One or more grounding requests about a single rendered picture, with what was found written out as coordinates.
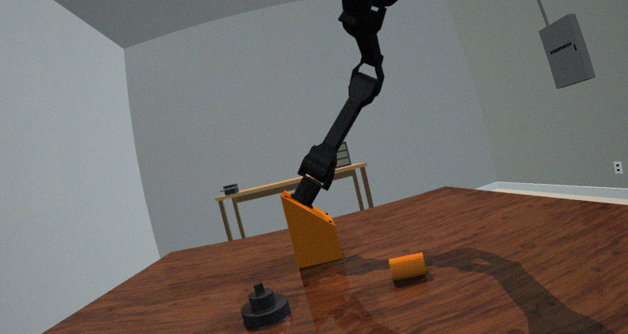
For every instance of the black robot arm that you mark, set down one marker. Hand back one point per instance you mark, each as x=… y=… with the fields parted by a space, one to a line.
x=362 y=23

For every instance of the orange cylinder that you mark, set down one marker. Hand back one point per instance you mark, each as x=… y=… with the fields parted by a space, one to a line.
x=407 y=266

